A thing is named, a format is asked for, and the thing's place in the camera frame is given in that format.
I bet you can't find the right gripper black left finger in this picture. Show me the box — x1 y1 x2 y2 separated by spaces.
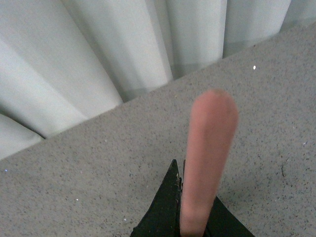
132 159 182 237

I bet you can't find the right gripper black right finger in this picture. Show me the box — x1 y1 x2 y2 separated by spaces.
202 159 255 237

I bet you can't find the white pleated curtain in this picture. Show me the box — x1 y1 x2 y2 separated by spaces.
0 0 316 158

